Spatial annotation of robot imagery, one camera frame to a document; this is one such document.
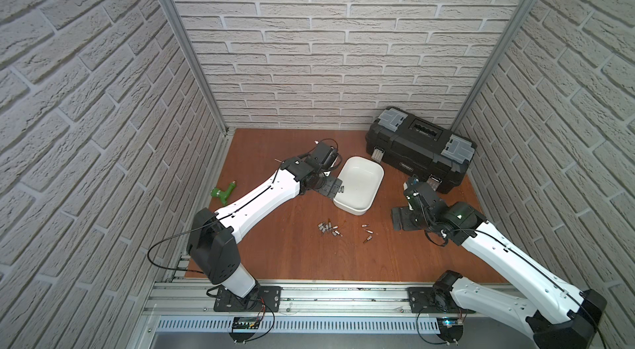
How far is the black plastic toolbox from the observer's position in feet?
2.94

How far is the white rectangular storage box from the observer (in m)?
0.94

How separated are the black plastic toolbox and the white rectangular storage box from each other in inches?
2.0
